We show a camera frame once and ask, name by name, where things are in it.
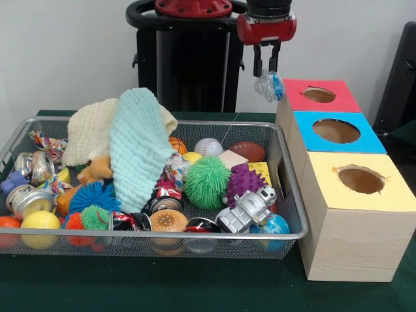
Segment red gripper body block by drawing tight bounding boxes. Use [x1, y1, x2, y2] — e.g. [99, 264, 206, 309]
[236, 11, 298, 46]

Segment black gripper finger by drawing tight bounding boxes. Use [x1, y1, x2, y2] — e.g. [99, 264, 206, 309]
[268, 40, 281, 73]
[252, 44, 266, 78]

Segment clear blue wrapper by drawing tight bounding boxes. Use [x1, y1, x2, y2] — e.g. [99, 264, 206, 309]
[253, 69, 286, 103]

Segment mint green waffle cloth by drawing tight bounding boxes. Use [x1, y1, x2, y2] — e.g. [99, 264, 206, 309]
[109, 87, 179, 214]

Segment cream waffle cloth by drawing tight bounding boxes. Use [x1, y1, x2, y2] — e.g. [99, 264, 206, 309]
[61, 97, 179, 166]

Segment wooden box three holes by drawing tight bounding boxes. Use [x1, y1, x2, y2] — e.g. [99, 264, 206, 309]
[275, 79, 416, 282]

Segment small brown football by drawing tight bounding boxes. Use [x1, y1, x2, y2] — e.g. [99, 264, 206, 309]
[229, 141, 267, 163]

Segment small white baseball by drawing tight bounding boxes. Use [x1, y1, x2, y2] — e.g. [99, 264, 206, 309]
[194, 138, 224, 157]

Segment plain wooden cube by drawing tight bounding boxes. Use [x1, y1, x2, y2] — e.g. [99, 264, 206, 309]
[217, 151, 250, 170]

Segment small orange basketball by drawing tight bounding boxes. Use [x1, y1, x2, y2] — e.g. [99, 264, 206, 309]
[168, 136, 188, 154]

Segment purple spiky ball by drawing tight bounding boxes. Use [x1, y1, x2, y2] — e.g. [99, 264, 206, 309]
[224, 164, 269, 207]

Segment black office chair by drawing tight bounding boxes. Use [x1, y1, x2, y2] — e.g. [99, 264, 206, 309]
[372, 21, 416, 131]

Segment green spiky rubber ball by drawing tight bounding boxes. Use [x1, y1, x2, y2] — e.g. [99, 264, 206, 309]
[183, 157, 232, 211]

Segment silver toy robot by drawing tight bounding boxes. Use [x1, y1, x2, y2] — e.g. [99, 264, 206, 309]
[216, 185, 278, 234]

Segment blue globe ball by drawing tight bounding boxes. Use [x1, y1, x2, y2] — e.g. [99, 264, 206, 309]
[250, 213, 291, 251]

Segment blue spiky rubber ball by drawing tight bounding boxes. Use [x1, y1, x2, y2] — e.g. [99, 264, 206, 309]
[68, 181, 122, 214]

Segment dark green table cloth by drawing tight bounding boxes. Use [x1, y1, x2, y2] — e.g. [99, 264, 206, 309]
[0, 109, 416, 312]

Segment smooth yellow ball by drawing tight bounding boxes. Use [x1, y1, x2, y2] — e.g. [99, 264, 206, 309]
[21, 210, 62, 250]

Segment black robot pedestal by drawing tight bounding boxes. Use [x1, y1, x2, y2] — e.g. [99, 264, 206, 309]
[125, 0, 261, 113]

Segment shallow wire mesh bin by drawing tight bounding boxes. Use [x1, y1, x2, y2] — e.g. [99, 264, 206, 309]
[0, 116, 309, 259]

